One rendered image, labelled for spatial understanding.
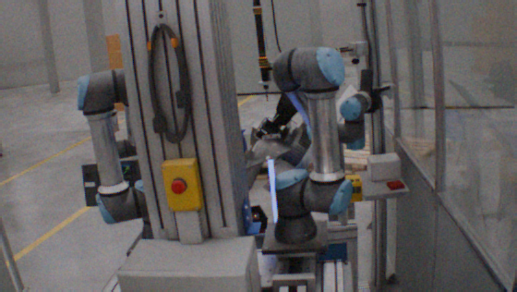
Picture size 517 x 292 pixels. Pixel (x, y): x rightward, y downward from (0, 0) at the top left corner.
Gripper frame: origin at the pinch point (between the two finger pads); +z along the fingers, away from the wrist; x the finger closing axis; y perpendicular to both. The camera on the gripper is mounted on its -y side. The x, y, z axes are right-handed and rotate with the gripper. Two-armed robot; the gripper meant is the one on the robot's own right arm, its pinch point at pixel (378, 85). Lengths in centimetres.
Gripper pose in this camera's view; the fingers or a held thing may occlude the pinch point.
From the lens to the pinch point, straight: 209.2
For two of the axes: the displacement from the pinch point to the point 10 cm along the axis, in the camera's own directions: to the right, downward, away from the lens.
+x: 8.2, -0.7, -5.7
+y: 2.2, 9.5, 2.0
